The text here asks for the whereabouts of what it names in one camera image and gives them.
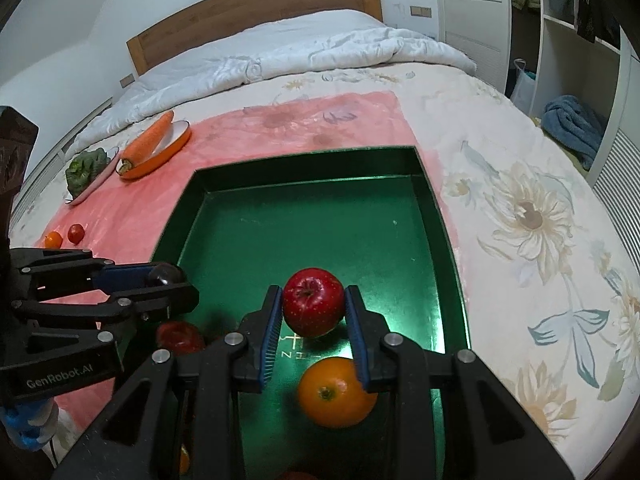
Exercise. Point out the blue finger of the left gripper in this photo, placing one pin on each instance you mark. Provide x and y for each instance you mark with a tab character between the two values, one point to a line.
114	277

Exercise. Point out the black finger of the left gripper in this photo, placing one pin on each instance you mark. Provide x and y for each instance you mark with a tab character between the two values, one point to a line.
156	303

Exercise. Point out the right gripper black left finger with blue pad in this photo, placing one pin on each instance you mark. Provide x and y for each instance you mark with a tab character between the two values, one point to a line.
241	361

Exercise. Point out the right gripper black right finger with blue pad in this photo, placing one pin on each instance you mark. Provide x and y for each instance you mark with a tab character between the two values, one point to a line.
392	363

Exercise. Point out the red apple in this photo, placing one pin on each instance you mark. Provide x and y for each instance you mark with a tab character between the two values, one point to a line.
180	338
296	475
313	302
76	234

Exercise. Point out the dark plum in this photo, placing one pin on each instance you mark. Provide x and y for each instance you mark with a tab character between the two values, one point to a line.
163	273

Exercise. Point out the blue white gloved hand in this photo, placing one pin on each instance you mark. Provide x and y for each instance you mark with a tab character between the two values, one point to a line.
32	425

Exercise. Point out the red apple in tray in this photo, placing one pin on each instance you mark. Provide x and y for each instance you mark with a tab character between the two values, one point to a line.
180	338

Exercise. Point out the pink plastic sheet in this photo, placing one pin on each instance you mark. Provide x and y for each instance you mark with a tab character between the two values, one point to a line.
122	220

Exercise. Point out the large orange in tray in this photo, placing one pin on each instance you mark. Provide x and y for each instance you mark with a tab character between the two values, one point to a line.
330	394

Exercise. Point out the orange beside plum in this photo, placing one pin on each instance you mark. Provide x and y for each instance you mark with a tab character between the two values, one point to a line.
53	240

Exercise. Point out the green rectangular tray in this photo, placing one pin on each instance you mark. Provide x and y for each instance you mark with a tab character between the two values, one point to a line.
368	216

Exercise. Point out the white oval plate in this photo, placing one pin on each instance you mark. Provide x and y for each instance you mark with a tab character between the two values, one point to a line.
110	169

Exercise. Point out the small orange in tray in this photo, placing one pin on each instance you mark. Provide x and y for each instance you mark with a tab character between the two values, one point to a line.
184	461

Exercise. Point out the green leafy vegetable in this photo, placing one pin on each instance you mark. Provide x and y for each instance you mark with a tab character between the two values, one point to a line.
84	169

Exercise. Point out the orange carrot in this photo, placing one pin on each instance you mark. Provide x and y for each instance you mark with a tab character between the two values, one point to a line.
143	146

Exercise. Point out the orange oval dish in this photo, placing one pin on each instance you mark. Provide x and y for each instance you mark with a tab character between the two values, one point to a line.
175	140

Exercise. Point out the blue towel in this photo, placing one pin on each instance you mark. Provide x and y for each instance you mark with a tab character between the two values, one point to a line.
576	126

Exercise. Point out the white plastic bag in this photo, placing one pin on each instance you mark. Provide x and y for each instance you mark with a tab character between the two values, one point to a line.
524	87

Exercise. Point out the white duvet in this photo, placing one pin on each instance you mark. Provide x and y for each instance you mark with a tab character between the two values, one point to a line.
326	40

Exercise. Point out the white shelf unit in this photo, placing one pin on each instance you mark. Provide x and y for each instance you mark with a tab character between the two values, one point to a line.
601	75

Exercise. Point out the wooden headboard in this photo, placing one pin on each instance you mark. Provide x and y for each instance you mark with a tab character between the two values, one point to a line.
210	20

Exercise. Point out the white wardrobe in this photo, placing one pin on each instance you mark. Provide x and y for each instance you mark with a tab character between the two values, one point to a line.
482	30

